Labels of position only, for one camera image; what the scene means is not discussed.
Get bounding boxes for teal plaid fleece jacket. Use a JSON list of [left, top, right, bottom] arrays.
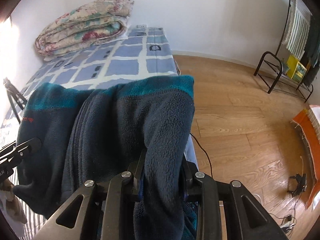
[[14, 75, 196, 239]]

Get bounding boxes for black metal clothes rack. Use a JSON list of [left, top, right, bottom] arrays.
[[254, 0, 313, 102]]

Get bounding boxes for dark green hanging clothes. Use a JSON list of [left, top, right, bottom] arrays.
[[303, 16, 319, 87]]

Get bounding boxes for right hand grey glove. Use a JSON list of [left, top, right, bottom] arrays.
[[1, 179, 27, 224]]

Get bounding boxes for black tripod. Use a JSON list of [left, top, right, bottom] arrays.
[[3, 77, 28, 124]]

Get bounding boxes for blue striped bed quilt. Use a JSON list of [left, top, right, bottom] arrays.
[[1, 168, 46, 239]]

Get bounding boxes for white power strip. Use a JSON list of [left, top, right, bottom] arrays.
[[279, 215, 296, 233]]

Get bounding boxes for black device on floor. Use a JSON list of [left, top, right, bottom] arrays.
[[287, 173, 307, 198]]

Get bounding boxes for blue checked bed sheet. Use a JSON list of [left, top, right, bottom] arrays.
[[0, 24, 201, 170]]

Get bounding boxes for orange mat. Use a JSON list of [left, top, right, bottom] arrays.
[[292, 105, 319, 210]]

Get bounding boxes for yellow green box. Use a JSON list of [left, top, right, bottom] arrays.
[[286, 55, 306, 83]]

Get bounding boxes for folded floral quilt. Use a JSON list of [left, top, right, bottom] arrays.
[[35, 0, 135, 59]]

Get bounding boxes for striped cloth on rack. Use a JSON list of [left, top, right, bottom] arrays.
[[283, 0, 312, 60]]

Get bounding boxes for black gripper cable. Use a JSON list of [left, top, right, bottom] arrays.
[[189, 132, 214, 178]]

